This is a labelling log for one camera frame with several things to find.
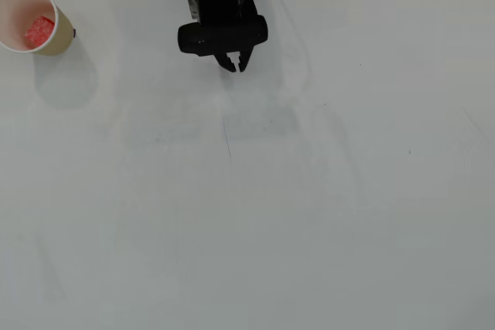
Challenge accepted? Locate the red foam cube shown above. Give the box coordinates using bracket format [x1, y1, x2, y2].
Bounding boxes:
[24, 15, 55, 50]

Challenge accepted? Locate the white paper cup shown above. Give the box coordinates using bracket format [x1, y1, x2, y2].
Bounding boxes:
[0, 0, 77, 56]

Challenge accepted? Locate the black webcam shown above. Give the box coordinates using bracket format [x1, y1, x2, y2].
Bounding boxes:
[176, 15, 269, 57]

